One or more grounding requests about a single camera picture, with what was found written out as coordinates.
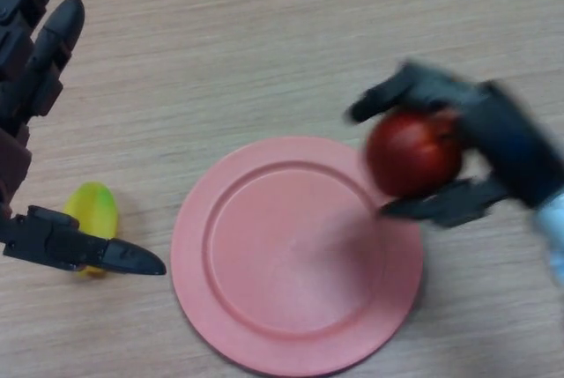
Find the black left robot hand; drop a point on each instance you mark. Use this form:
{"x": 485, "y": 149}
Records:
{"x": 24, "y": 87}

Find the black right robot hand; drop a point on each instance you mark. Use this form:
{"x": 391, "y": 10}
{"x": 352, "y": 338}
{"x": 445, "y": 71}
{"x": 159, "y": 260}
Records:
{"x": 506, "y": 149}

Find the red apple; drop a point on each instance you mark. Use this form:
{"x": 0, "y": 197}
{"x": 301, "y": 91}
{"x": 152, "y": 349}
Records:
{"x": 412, "y": 153}

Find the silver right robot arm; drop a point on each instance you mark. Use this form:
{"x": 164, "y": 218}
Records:
{"x": 553, "y": 228}

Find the pink round plate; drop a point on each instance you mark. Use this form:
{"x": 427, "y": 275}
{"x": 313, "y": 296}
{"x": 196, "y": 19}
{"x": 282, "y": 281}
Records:
{"x": 282, "y": 259}

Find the yellow-green mango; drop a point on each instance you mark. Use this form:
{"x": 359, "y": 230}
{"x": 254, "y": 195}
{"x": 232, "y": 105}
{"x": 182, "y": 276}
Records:
{"x": 94, "y": 208}

